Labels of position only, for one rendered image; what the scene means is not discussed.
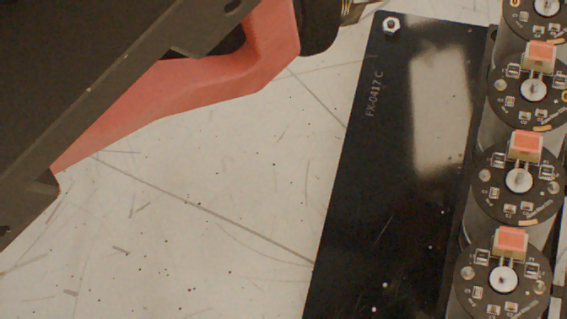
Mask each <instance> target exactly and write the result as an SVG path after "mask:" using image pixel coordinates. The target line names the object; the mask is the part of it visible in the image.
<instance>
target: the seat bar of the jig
mask: <svg viewBox="0 0 567 319"><path fill-rule="evenodd" d="M498 26H499V25H498V24H489V27H488V32H487V36H486V41H485V47H484V51H483V60H482V65H481V69H480V74H479V79H478V88H477V93H476V98H475V102H474V107H473V112H472V120H471V126H470V131H469V135H468V140H467V148H466V153H465V158H464V163H463V168H462V173H461V177H460V182H459V187H458V191H457V196H456V205H455V210H454V215H453V220H452V224H451V233H450V238H449V242H448V247H447V253H446V258H445V266H444V271H443V275H442V280H441V285H440V293H439V299H438V304H437V308H436V313H435V319H444V318H445V314H446V307H447V304H448V300H449V298H450V293H451V286H452V283H453V272H454V267H455V265H456V261H457V259H458V257H459V256H460V255H461V253H460V249H459V245H458V236H459V232H460V228H461V224H462V220H463V216H464V213H465V210H466V206H467V199H468V195H469V191H470V186H471V176H472V172H473V167H474V161H473V155H474V150H475V147H476V142H477V138H478V131H479V128H480V125H481V120H482V115H483V108H484V104H485V101H486V96H487V85H488V84H487V77H488V74H489V66H490V62H491V57H492V53H493V49H494V44H495V40H496V35H497V30H498ZM566 141H567V132H566V134H565V137H564V141H563V143H562V146H561V149H560V152H559V156H558V159H559V161H560V162H561V164H562V165H564V154H565V148H566ZM555 221H556V218H555V219H554V220H553V223H552V226H551V228H550V230H549V232H548V237H547V240H546V241H545V244H544V246H543V249H542V251H541V253H542V254H543V256H544V257H545V259H546V260H547V262H548V263H549V258H550V251H551V244H552V239H553V232H554V225H555Z"/></svg>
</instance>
